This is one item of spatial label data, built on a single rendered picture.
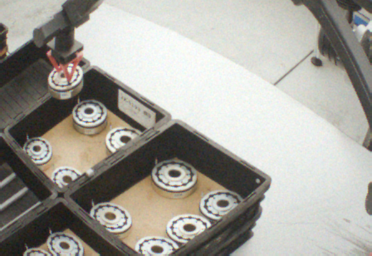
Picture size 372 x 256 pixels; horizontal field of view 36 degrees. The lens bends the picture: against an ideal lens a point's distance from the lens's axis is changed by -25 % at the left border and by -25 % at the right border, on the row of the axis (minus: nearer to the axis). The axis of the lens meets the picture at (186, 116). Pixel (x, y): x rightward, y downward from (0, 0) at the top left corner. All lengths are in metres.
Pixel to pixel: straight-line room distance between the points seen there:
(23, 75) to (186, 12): 1.96
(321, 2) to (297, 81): 2.43
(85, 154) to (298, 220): 0.60
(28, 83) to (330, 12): 1.19
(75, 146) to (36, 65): 0.41
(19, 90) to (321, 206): 0.99
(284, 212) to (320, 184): 0.17
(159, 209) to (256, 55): 2.03
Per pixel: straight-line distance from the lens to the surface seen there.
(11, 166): 1.69
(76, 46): 1.55
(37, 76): 1.99
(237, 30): 3.71
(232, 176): 1.62
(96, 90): 1.85
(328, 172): 1.93
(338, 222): 1.79
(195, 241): 1.40
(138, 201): 1.61
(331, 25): 1.02
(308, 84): 3.43
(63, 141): 1.75
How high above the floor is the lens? 2.02
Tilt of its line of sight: 40 degrees down
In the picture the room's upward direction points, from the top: 5 degrees clockwise
